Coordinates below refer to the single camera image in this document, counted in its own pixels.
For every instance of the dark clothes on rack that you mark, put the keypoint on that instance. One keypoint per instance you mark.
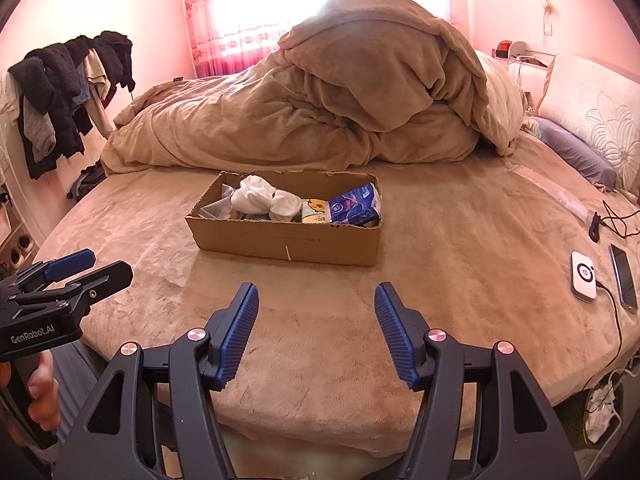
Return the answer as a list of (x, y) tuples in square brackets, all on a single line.
[(57, 94)]

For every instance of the purple grey pillow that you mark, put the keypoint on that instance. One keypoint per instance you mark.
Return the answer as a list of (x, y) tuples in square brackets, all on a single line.
[(575, 152)]

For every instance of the white sock bundle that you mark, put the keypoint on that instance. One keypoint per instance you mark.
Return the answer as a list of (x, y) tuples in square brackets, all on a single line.
[(255, 195)]

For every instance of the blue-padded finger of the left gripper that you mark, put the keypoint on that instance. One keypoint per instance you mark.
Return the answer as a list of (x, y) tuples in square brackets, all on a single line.
[(42, 274)]

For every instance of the blue tissue pack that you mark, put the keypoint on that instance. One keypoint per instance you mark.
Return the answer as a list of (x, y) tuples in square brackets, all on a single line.
[(358, 207)]

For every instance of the capybara tissue pack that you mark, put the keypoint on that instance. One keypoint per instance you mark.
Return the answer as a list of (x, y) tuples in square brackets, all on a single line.
[(314, 211)]

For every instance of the clear plastic snack bag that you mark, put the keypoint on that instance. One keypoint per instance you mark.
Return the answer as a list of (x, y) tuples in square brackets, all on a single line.
[(221, 209)]

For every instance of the tan fleece duvet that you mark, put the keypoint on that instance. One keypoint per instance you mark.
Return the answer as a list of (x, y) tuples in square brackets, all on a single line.
[(358, 81)]

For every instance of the brown cardboard box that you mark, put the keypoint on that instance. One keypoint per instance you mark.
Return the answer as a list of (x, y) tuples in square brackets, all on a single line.
[(255, 235)]

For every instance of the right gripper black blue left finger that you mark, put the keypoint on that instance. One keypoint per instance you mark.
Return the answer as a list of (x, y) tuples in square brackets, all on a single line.
[(117, 433)]

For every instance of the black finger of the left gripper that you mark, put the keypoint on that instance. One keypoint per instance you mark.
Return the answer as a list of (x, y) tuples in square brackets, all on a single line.
[(95, 285)]

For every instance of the white square charger device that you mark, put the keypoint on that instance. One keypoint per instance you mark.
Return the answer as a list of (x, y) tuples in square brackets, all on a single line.
[(582, 277)]

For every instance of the black smartphone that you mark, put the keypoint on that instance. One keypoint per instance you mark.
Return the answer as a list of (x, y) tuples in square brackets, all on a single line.
[(624, 279)]

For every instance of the white floral pillow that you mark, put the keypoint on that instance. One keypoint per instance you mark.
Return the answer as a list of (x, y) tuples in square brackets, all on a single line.
[(600, 107)]

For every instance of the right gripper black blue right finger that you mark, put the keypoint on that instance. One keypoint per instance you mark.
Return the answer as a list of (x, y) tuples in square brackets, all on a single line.
[(483, 415)]

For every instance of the person's left hand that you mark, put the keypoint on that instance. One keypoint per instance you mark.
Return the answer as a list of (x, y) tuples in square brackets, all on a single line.
[(43, 388)]

